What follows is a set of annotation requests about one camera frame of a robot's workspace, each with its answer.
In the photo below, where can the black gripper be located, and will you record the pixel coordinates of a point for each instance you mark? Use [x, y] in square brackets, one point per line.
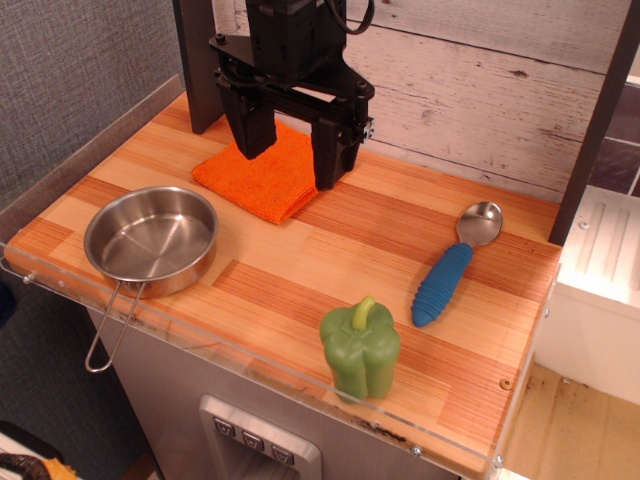
[292, 61]

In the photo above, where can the white toy sink unit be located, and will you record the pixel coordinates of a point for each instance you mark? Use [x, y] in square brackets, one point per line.
[589, 330]

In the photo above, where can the clear acrylic table guard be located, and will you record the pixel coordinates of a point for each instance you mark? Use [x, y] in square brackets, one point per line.
[252, 348]

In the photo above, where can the dark left wooden post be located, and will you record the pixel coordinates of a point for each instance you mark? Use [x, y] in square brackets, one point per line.
[195, 26]

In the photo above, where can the grey metal side rail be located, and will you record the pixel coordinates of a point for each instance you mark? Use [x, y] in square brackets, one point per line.
[34, 200]

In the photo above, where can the dark right wooden post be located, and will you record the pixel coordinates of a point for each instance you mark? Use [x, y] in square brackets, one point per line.
[604, 110]

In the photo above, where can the blue handled metal spoon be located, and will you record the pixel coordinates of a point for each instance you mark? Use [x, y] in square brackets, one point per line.
[479, 225]

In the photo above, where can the dark wooden post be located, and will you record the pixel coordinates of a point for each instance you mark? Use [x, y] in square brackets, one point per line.
[195, 26]
[604, 110]

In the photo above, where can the orange rag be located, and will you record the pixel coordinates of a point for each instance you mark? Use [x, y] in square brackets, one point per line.
[273, 186]

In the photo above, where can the stainless steel pan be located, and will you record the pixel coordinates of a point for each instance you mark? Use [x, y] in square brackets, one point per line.
[150, 243]

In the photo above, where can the silver dispenser button panel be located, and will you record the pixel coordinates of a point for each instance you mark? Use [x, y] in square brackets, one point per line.
[244, 446]

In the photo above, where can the orange black object bottom left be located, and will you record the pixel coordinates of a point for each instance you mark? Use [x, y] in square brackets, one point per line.
[33, 468]

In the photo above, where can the green toy bell pepper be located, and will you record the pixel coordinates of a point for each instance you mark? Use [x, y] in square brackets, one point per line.
[361, 348]

